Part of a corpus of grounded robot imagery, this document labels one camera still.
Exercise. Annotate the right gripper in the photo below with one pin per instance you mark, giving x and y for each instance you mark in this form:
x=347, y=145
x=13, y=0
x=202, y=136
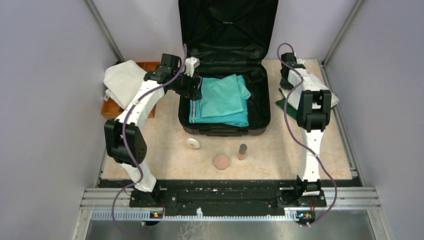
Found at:
x=286, y=87

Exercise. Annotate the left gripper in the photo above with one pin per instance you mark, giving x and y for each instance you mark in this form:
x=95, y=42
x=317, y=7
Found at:
x=189, y=92

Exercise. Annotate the white shirt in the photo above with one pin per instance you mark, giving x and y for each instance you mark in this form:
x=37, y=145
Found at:
x=310, y=83

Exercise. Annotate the dark green shirt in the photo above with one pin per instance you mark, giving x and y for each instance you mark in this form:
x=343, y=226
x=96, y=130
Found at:
x=290, y=110

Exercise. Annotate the turquoise shorts with striped waistband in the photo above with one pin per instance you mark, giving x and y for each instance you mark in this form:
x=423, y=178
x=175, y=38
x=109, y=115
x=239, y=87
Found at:
x=194, y=117

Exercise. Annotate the tan bottle with grey cap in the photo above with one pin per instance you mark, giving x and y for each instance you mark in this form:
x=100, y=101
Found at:
x=242, y=152

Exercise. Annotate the teal shirt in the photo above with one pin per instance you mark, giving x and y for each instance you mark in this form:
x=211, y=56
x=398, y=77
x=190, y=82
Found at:
x=225, y=97

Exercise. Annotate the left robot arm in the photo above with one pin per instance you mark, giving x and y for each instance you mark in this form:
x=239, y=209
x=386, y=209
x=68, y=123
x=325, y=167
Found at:
x=123, y=137

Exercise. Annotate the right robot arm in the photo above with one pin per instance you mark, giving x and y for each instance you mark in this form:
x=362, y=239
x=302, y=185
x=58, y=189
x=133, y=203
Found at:
x=312, y=102

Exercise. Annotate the black open suitcase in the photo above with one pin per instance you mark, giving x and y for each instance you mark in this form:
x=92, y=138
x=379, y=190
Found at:
x=230, y=37

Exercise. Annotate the white folded towel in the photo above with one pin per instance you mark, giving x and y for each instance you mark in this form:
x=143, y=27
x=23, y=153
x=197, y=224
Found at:
x=123, y=82

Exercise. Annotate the wooden tray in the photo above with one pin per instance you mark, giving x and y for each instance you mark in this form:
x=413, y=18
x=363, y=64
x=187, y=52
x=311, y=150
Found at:
x=110, y=109

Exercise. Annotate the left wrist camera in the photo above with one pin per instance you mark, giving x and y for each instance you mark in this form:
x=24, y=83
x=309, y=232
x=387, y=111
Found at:
x=190, y=65

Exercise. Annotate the aluminium frame rail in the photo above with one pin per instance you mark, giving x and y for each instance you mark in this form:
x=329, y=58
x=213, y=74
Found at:
x=106, y=214

